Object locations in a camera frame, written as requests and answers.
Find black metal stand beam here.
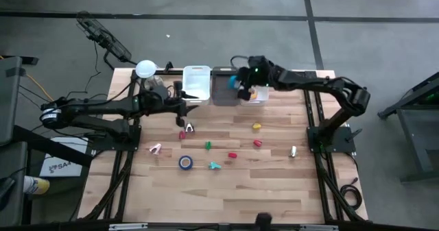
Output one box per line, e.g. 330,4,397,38
12,124,94,167

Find white mushroom lamp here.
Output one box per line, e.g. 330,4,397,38
134,60,165,91

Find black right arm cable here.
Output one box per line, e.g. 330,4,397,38
229,55,253,69

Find white plastic bin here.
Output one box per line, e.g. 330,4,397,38
239,85,270,108
181,65,212,106

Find grey plastic bin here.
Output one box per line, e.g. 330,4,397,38
211,66,242,107

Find black wire mesh basket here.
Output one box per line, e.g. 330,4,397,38
75,10,133,63

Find black aluminium table frame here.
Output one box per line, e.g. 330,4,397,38
77,68,370,231

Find black side table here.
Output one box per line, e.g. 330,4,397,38
377,71,439,184

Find yellow and white spray can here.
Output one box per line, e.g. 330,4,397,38
23,175,51,195

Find yellow cable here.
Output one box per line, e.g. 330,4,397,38
0,54,55,102

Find white printed box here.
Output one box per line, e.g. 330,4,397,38
39,136,90,178

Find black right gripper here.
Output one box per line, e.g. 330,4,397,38
236,55,275,101

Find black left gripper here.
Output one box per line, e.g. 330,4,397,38
164,81,200,127

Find blue tape roll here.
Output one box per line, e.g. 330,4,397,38
228,74,241,90
178,155,194,171

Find small black camera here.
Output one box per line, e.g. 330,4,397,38
255,212,273,227

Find coiled black cable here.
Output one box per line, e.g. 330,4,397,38
339,176,364,211

